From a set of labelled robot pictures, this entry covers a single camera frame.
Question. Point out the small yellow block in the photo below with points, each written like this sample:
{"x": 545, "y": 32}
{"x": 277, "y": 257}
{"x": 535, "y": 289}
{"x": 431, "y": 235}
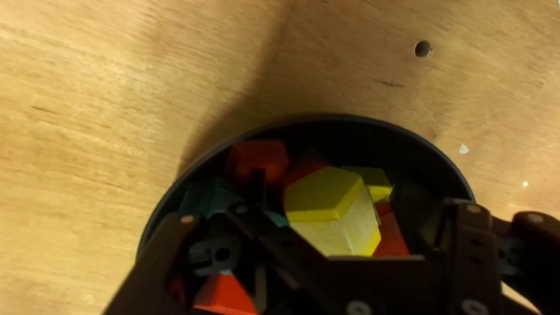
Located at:
{"x": 375, "y": 180}

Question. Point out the teal block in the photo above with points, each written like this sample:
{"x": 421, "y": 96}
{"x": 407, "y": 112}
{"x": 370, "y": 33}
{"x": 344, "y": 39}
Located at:
{"x": 207, "y": 198}

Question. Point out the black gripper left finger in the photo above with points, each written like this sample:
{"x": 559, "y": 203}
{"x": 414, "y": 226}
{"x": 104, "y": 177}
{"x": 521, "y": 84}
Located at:
{"x": 146, "y": 291}

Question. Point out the red triangular block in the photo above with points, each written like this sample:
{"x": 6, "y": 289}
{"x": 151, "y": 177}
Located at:
{"x": 223, "y": 294}

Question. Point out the black bowl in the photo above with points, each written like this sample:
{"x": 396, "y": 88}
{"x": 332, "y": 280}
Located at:
{"x": 419, "y": 168}

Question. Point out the large yellow block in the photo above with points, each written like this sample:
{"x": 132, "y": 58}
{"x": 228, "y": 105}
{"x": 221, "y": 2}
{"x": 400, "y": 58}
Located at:
{"x": 333, "y": 210}

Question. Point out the red cube block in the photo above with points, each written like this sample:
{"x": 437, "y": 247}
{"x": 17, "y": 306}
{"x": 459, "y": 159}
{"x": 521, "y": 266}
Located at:
{"x": 258, "y": 154}

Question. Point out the red rounded block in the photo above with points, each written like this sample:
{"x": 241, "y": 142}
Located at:
{"x": 393, "y": 242}

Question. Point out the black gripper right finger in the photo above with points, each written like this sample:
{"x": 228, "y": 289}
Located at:
{"x": 475, "y": 277}

